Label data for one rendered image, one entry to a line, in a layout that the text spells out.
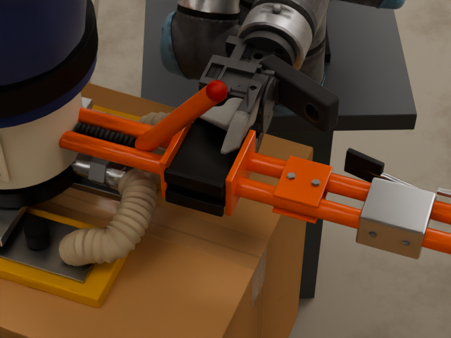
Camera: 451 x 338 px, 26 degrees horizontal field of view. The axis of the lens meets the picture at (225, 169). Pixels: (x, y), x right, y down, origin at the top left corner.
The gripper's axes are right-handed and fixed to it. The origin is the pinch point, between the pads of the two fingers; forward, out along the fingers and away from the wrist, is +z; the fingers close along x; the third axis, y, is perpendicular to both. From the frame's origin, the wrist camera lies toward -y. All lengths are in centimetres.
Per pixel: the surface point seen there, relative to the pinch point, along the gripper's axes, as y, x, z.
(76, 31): 17.0, 15.4, 0.5
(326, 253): 2, -117, -82
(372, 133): 0, -117, -128
